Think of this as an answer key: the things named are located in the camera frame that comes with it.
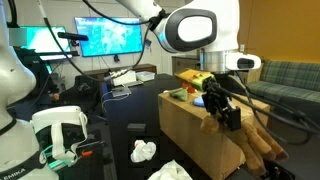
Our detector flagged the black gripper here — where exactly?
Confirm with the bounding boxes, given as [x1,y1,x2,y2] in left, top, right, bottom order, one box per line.
[202,75,241,131]

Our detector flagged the brown moose doll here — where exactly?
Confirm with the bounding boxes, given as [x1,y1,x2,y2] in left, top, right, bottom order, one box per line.
[200,116,289,177]

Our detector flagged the blue sponge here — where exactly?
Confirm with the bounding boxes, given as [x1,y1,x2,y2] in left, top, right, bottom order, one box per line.
[193,96,204,107]

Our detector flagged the orange carrot plush green leaves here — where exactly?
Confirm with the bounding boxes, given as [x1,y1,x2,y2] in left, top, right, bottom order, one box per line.
[169,83,195,101]

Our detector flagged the large white towel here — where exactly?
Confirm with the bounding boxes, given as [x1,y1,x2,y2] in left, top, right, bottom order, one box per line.
[147,160,193,180]

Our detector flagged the small white cloth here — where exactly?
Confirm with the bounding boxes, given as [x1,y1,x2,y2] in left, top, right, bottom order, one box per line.
[130,140,156,163]

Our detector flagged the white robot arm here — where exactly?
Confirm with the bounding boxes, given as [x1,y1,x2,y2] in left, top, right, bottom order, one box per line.
[0,0,241,180]

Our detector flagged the large cardboard box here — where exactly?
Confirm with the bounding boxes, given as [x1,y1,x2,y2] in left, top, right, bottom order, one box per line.
[157,87,272,180]

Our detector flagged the white box on desk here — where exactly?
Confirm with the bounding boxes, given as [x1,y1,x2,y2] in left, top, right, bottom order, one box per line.
[111,70,136,86]

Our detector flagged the green plaid sofa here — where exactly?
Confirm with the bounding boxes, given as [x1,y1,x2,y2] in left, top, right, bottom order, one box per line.
[247,60,320,103]

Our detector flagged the wooden low cabinet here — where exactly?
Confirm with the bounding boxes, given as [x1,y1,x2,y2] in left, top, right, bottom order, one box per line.
[172,55,200,74]

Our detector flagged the white VR headset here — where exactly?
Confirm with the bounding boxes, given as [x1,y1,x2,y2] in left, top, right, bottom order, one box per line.
[30,106,88,166]

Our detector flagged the person in black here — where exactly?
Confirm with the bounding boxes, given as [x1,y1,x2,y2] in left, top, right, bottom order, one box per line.
[14,47,60,120]

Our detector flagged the right wall monitor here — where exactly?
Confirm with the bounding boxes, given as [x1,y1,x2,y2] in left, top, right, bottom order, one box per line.
[74,17,142,57]

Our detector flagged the wall monitor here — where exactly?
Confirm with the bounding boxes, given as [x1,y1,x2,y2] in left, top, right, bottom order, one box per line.
[24,26,70,53]
[74,17,142,57]

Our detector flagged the black camera on stand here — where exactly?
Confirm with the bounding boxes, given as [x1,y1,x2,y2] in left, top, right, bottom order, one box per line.
[57,32,89,41]

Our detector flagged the left wall monitor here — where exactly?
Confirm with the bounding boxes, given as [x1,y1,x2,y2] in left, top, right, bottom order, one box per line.
[24,26,70,53]

